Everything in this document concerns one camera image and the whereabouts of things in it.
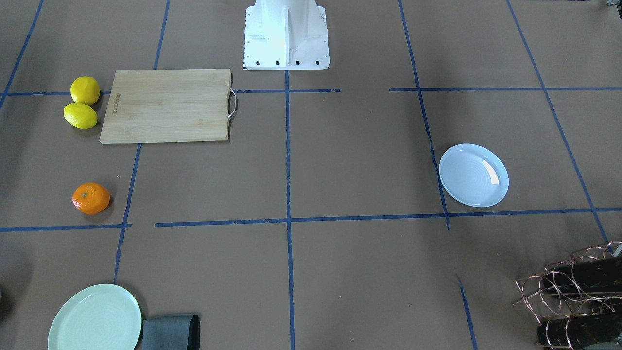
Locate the light blue plate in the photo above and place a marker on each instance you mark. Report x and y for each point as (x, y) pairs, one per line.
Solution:
(473, 175)

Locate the light green plate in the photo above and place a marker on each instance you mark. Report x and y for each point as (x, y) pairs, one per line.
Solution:
(99, 317)

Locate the wooden cutting board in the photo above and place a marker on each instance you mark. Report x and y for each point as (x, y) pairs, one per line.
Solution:
(156, 106)

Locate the grey folded cloth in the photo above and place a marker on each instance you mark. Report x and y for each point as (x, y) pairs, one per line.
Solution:
(172, 332)

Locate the orange mandarin fruit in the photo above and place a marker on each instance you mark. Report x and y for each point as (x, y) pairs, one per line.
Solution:
(91, 198)

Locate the lower yellow lemon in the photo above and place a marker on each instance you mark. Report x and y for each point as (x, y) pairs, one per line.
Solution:
(80, 115)

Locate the yellow lemon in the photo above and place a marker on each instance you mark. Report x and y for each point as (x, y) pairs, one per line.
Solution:
(80, 115)
(85, 90)

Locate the upper yellow lemon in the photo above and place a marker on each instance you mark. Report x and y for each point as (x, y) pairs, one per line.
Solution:
(85, 90)

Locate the lower black bottle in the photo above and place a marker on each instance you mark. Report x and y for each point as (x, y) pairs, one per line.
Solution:
(593, 332)

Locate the black bottle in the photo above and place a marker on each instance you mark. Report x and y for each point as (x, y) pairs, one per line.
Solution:
(595, 279)
(593, 332)

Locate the upper black bottle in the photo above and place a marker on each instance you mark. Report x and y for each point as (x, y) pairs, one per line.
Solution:
(595, 279)

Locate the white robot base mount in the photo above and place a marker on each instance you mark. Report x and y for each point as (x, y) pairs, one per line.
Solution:
(286, 35)

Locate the copper wire rack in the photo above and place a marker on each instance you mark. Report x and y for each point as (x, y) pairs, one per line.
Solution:
(544, 307)

